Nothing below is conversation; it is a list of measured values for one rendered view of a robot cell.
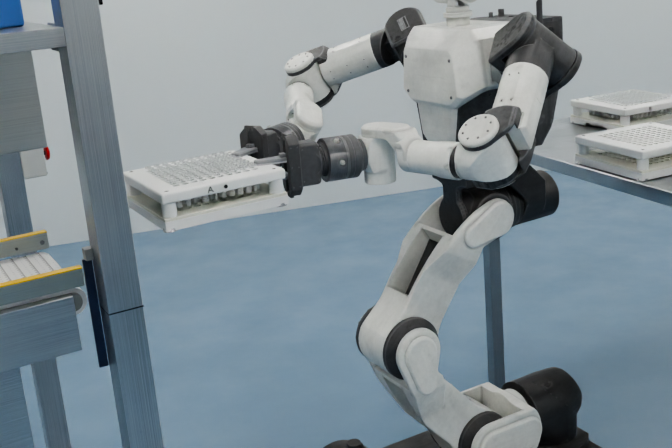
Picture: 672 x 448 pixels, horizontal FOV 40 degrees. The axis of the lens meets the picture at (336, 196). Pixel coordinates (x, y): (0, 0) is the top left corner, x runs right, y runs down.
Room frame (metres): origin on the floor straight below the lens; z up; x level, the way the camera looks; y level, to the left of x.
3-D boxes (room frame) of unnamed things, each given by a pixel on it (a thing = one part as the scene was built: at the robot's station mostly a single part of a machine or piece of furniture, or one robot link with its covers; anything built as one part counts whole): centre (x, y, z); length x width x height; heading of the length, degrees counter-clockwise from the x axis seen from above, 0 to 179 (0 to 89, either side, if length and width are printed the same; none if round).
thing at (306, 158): (1.77, 0.04, 1.04); 0.12 x 0.10 x 0.13; 110
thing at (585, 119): (2.69, -0.89, 0.88); 0.24 x 0.24 x 0.02; 22
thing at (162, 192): (1.73, 0.26, 1.04); 0.25 x 0.24 x 0.02; 28
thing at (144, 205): (1.73, 0.26, 0.99); 0.24 x 0.24 x 0.02; 28
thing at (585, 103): (2.69, -0.89, 0.93); 0.25 x 0.24 x 0.02; 22
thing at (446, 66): (2.05, -0.35, 1.13); 0.34 x 0.30 x 0.36; 28
